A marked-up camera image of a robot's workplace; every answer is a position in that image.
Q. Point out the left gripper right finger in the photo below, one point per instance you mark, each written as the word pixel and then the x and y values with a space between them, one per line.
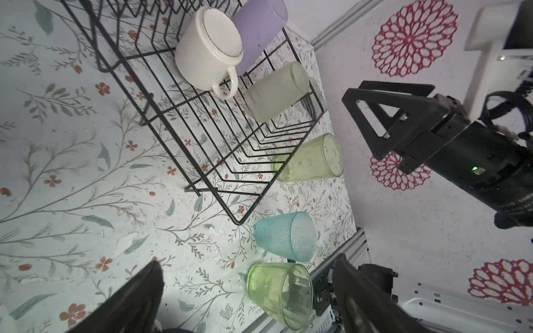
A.
pixel 364 299

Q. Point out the tall light green cup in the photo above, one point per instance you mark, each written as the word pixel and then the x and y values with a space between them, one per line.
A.
pixel 318 159

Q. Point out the lilac plastic cup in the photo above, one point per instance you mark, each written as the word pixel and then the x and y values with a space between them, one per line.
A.
pixel 258 22

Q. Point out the white mug red inside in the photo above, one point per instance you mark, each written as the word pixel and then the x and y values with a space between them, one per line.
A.
pixel 209 51

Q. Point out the frosted pale green cup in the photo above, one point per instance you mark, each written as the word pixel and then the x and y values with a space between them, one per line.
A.
pixel 272 95

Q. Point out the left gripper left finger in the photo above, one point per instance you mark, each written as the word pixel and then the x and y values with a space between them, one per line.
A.
pixel 133 308

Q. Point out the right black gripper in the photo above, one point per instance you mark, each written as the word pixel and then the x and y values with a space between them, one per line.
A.
pixel 477 158

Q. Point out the black wire dish rack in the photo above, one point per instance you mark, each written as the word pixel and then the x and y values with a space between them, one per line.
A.
pixel 221 151

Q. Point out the teal plastic cup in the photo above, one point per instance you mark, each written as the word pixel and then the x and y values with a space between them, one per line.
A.
pixel 291 236

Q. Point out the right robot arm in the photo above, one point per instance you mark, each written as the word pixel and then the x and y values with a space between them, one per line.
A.
pixel 440 109

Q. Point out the bright green short cup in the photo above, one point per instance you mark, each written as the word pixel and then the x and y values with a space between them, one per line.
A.
pixel 282 290

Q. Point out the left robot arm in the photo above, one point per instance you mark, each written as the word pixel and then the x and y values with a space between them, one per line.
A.
pixel 441 311

